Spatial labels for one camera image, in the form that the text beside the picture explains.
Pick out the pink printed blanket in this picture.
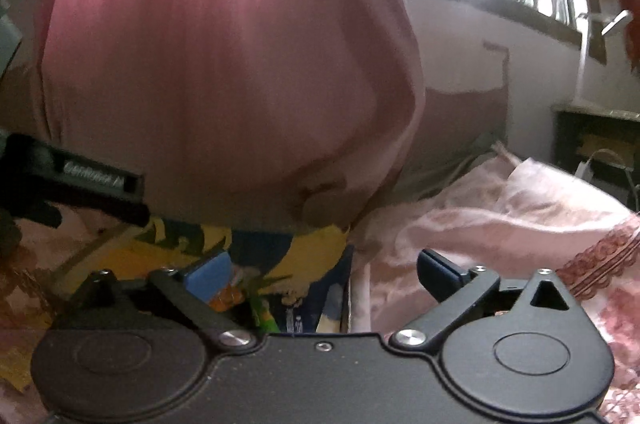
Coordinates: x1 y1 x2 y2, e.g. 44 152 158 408
0 144 640 424

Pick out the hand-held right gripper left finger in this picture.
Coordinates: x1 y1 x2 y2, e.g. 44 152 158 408
65 252 257 348

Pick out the dark cabinet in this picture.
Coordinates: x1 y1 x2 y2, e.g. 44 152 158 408
552 103 640 211

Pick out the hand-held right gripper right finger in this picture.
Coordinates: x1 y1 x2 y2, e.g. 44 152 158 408
390 248 587 348

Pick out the white rod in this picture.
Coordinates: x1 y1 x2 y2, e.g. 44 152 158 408
574 8 632 106

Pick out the red wall decoration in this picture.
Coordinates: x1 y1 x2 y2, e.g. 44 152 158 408
612 0 640 77

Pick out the white cable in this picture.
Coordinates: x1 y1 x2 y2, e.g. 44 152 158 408
574 148 640 211

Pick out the grey cloth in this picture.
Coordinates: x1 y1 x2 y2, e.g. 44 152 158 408
397 136 508 204

